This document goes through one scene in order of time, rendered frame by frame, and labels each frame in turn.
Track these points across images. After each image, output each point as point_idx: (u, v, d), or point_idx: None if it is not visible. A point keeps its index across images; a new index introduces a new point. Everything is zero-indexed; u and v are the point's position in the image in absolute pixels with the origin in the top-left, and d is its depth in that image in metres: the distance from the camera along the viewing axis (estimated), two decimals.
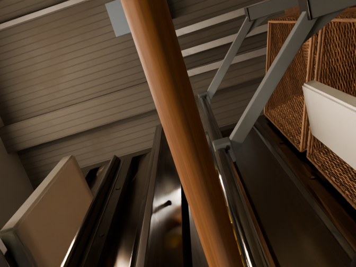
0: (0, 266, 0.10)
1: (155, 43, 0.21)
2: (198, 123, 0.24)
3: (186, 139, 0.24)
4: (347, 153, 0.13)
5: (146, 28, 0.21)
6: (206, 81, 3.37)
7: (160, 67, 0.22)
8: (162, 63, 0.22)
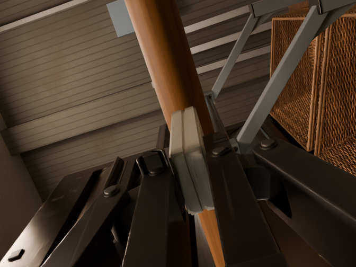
0: (164, 193, 0.11)
1: (160, 37, 0.19)
2: (209, 126, 0.21)
3: None
4: None
5: (150, 21, 0.19)
6: (210, 80, 3.34)
7: (166, 64, 0.20)
8: (168, 60, 0.19)
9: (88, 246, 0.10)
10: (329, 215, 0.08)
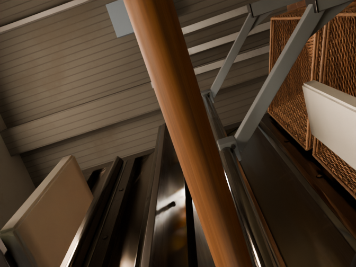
0: (0, 266, 0.10)
1: (157, 32, 0.20)
2: (204, 119, 0.22)
3: (192, 136, 0.22)
4: (347, 153, 0.13)
5: (147, 16, 0.19)
6: (208, 80, 3.35)
7: (162, 58, 0.20)
8: (165, 54, 0.20)
9: None
10: None
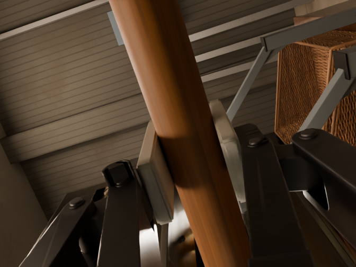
0: (132, 203, 0.11)
1: (160, 57, 0.14)
2: (223, 169, 0.17)
3: (206, 193, 0.16)
4: None
5: (146, 35, 0.14)
6: (211, 89, 3.32)
7: (167, 92, 0.15)
8: (170, 87, 0.14)
9: (57, 257, 0.10)
10: None
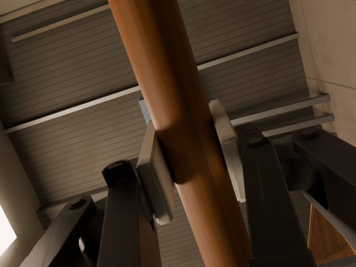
0: (132, 203, 0.11)
1: (159, 58, 0.14)
2: (223, 169, 0.17)
3: (206, 193, 0.16)
4: (226, 164, 0.16)
5: (145, 36, 0.14)
6: None
7: (167, 92, 0.15)
8: (170, 87, 0.15)
9: (57, 257, 0.10)
10: None
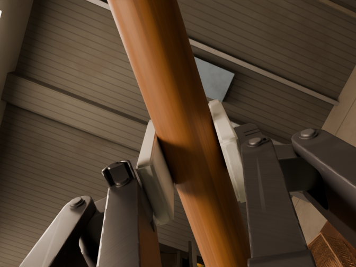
0: (132, 203, 0.11)
1: (161, 66, 0.14)
2: (224, 175, 0.17)
3: (207, 199, 0.16)
4: (226, 164, 0.16)
5: (148, 44, 0.14)
6: None
7: (169, 100, 0.15)
8: (172, 95, 0.15)
9: (57, 257, 0.10)
10: None
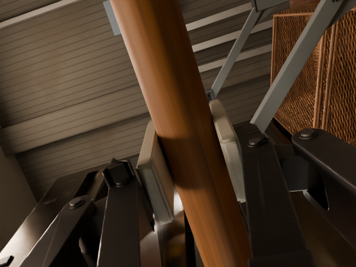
0: (132, 203, 0.11)
1: (161, 61, 0.14)
2: (223, 172, 0.17)
3: (206, 196, 0.16)
4: (226, 164, 0.16)
5: (148, 39, 0.14)
6: (207, 80, 3.29)
7: (169, 95, 0.15)
8: (172, 89, 0.15)
9: (57, 257, 0.10)
10: None
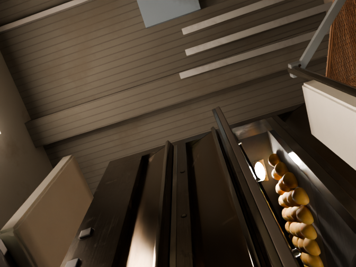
0: (0, 266, 0.10)
1: None
2: None
3: None
4: (347, 153, 0.13)
5: None
6: (237, 71, 3.31)
7: None
8: None
9: None
10: None
